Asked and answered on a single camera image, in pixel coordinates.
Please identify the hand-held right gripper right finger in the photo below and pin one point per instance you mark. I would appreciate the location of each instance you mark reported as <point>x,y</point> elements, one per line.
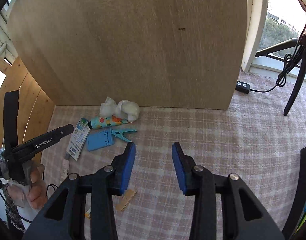
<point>179,172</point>

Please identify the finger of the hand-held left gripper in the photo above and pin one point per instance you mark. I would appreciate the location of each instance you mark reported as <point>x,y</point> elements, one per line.
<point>66,130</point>

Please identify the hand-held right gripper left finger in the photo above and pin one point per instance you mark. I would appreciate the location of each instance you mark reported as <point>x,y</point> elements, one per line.
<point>128,170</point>

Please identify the white blue paper leaflet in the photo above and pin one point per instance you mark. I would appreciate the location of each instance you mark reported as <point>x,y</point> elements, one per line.
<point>79,140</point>

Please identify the blue card holder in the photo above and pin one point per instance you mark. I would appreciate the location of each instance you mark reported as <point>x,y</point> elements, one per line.
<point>99,141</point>

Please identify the teal plastic clothespin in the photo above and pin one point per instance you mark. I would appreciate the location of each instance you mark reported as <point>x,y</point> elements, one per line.
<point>123,134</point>

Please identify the teal floral tube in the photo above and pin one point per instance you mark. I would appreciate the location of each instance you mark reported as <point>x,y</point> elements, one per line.
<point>107,122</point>

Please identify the person's left hand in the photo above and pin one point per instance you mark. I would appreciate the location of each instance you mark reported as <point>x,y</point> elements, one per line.
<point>36,195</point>

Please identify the wooden clothespin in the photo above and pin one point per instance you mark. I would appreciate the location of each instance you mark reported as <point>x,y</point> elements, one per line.
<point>125,201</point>

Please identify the small white tube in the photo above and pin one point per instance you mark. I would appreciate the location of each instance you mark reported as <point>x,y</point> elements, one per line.
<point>65,166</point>

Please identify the pine wood panel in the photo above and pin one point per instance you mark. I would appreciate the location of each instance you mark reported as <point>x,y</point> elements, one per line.
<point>30,100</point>

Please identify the pink plaid cloth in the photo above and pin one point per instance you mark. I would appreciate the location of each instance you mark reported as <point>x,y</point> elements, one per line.
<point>218,135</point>

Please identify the orange white creamer packet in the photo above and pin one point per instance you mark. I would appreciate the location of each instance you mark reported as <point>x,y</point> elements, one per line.
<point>87,213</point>

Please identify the crumpled white wrapper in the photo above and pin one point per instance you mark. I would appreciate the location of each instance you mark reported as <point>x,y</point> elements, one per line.
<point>128,110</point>

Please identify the speckled dark cloth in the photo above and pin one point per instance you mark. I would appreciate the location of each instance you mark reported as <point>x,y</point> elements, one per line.
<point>14,215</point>

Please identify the plywood board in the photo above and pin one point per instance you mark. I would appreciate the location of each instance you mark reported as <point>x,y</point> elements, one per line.
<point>130,42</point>

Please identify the black tripod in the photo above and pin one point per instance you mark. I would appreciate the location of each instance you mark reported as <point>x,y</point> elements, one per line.
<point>296,85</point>

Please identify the apartment buildings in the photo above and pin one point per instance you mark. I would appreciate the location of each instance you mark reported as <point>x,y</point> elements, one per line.
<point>273,17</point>

